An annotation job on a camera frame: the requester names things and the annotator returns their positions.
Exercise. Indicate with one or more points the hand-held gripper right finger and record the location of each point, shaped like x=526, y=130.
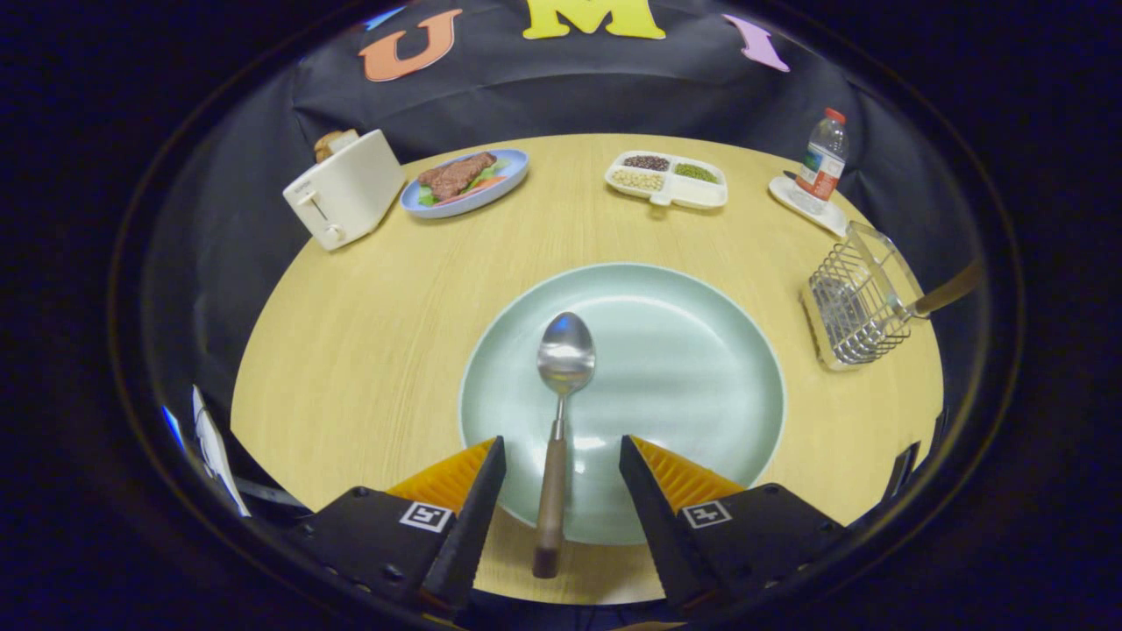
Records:
x=653, y=526

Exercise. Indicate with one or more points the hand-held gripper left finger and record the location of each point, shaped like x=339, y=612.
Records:
x=478, y=526

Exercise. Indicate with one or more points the pale green plate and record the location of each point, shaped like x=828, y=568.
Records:
x=684, y=368

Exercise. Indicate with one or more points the dark rectangular object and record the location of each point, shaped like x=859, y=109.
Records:
x=903, y=473

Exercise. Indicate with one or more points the white sheet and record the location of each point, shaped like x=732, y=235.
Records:
x=215, y=451

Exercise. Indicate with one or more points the blue plate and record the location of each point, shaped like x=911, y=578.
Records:
x=456, y=209

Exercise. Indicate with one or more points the green lettuce leaves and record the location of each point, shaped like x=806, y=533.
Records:
x=426, y=198

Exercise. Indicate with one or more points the white divided tray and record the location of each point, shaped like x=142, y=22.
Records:
x=697, y=192

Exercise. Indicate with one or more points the heap of white beans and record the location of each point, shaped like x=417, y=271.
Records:
x=637, y=180

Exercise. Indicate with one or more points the brown steak piece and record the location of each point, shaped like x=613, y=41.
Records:
x=456, y=175

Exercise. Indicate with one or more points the heap of green beans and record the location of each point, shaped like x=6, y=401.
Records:
x=696, y=173

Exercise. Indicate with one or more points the white toaster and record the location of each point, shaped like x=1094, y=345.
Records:
x=346, y=193

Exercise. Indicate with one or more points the white square coaster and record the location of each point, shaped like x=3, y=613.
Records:
x=784, y=193

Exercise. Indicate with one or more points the heap of dark beans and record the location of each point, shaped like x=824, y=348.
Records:
x=646, y=163

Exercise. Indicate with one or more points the clear plastic water bottle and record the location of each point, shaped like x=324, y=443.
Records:
x=824, y=162

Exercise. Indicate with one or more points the toasted bread slice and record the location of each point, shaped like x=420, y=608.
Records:
x=333, y=142

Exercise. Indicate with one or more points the black backdrop cloth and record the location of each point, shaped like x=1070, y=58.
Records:
x=570, y=88

